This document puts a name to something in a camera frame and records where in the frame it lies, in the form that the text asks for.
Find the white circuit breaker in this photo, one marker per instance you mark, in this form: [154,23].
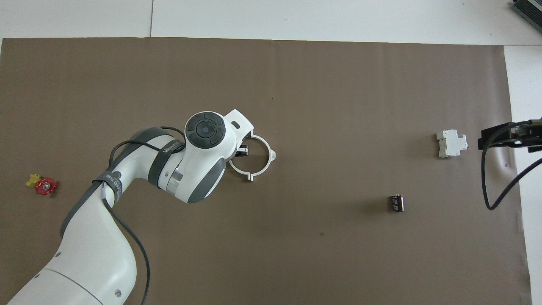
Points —
[451,144]

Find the brown paper mat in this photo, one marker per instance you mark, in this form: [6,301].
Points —
[338,233]

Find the black cylindrical capacitor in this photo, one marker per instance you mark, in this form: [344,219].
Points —
[396,203]

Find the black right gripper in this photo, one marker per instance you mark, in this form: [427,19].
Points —
[529,137]

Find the grey ribbed device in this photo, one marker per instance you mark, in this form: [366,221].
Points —
[529,8]

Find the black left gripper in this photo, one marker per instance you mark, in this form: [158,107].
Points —
[238,152]

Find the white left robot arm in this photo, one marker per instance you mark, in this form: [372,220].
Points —
[101,245]

